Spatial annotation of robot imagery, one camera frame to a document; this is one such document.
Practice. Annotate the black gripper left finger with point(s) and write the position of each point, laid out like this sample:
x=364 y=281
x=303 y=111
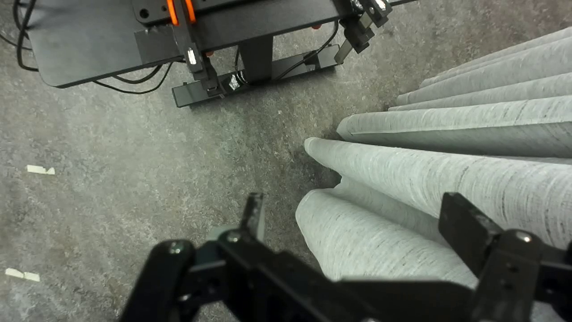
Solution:
x=236 y=270

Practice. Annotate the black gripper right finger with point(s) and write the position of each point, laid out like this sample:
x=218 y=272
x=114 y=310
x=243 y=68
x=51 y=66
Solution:
x=514 y=268

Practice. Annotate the grey pleated curtain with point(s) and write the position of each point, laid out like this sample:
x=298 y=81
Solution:
x=495 y=129

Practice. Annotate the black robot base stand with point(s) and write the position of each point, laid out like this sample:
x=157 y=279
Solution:
x=227 y=45

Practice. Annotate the white floor tape piece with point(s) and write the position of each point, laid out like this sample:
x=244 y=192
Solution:
x=21 y=274

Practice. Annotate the white floor tape strip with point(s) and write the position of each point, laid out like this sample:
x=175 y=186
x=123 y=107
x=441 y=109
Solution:
x=41 y=170

